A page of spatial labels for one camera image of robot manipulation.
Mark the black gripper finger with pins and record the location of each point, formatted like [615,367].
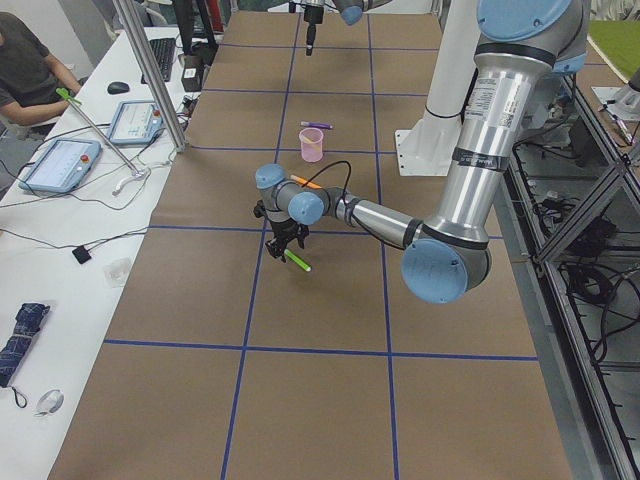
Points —
[301,236]
[276,248]
[310,38]

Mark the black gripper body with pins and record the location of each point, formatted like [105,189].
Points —
[312,20]
[284,229]

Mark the green marker pen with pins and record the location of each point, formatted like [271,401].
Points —
[297,260]

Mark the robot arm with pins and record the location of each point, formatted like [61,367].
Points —
[520,43]
[350,11]

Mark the orange marker pen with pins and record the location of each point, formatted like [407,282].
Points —
[304,182]

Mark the purple marker pen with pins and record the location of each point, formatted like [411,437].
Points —
[318,125]

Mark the small brown box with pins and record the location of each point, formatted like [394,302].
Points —
[192,73]

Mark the black keyboard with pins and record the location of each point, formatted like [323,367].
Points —
[163,50]

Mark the thin metal rod stand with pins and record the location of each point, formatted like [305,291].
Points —
[136,174]

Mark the clear plastic cup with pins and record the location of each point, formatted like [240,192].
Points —
[117,272]

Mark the teach pendant far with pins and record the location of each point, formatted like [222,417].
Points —
[135,123]

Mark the teach pendant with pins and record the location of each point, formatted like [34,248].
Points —
[135,123]
[62,166]

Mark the small black puck device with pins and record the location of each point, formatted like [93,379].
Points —
[82,254]

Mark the black computer mouse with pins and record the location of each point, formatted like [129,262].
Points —
[117,88]

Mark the teach pendant near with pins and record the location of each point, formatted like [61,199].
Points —
[62,166]

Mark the folded blue umbrella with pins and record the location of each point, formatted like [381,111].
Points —
[28,323]

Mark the clear round object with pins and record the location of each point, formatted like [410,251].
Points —
[49,403]

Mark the seated person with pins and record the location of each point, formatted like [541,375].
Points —
[30,78]

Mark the aluminium frame post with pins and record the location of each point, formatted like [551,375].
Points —
[143,53]

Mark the aluminium side frame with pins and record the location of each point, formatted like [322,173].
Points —
[573,192]

